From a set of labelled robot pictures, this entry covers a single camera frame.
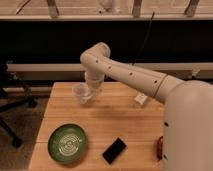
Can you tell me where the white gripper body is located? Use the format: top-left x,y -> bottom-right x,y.
86,79 -> 103,99

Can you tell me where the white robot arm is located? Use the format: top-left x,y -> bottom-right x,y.
80,42 -> 213,171

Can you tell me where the translucent ceramic cup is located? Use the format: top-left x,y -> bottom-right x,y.
72,83 -> 90,104

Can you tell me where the green patterned plate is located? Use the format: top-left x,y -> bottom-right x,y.
47,124 -> 88,164

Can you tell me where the black smartphone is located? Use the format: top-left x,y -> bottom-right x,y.
102,138 -> 126,164

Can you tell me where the black office chair base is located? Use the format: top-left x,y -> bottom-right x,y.
0,61 -> 37,148

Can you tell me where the red pocket knife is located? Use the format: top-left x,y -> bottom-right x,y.
156,136 -> 163,160

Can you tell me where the thin black hanging cable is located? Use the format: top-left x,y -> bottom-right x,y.
131,11 -> 156,67

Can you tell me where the white baseboard rail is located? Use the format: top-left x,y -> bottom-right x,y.
8,62 -> 213,80

